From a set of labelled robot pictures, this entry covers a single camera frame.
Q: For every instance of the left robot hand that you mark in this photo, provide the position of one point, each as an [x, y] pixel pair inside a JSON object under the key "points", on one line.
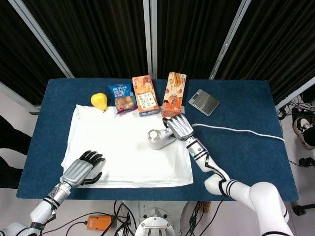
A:
{"points": [[77, 170]]}

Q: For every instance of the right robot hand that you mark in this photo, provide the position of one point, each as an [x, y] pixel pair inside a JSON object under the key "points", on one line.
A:
{"points": [[180, 127]]}

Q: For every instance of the silver handheld device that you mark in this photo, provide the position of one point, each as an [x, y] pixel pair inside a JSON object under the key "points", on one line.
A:
{"points": [[157, 142]]}

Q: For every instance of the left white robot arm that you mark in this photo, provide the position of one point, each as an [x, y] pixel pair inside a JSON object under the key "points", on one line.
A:
{"points": [[39, 214]]}

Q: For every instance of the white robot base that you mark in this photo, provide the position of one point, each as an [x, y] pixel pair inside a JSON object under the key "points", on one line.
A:
{"points": [[155, 221]]}

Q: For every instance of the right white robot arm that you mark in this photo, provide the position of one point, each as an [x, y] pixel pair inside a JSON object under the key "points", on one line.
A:
{"points": [[258, 194]]}

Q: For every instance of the white cloth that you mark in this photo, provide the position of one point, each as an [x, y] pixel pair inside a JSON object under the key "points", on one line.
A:
{"points": [[128, 157]]}

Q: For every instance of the orange egg roll box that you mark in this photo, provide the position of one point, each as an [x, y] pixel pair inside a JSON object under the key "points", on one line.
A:
{"points": [[173, 96]]}

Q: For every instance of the silver kitchen scale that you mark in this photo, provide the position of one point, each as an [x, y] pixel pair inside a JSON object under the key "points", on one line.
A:
{"points": [[205, 103]]}

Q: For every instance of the orange and blue biscuit box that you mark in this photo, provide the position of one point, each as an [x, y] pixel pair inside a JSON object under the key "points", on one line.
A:
{"points": [[145, 98]]}

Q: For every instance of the blue table cover cloth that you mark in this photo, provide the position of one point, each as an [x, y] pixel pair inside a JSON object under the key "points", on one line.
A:
{"points": [[233, 159]]}

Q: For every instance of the blue snack bag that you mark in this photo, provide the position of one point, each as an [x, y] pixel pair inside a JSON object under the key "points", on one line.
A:
{"points": [[121, 98]]}

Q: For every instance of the person in black clothes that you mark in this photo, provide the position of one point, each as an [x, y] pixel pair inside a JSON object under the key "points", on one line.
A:
{"points": [[9, 147]]}

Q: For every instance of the yellow pear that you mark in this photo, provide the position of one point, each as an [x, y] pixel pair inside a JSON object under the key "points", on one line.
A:
{"points": [[98, 100]]}

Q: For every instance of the black curtain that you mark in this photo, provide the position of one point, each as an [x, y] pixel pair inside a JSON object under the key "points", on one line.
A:
{"points": [[103, 37]]}

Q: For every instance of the black and white shoe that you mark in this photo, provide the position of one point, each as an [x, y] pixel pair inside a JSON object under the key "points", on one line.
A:
{"points": [[304, 130]]}

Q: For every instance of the black caster wheel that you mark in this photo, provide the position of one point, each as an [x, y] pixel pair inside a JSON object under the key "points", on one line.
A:
{"points": [[299, 210]]}

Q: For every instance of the grey metal frame post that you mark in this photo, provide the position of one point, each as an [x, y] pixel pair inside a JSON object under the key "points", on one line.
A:
{"points": [[150, 37], [41, 37], [295, 94], [230, 37], [17, 97]]}

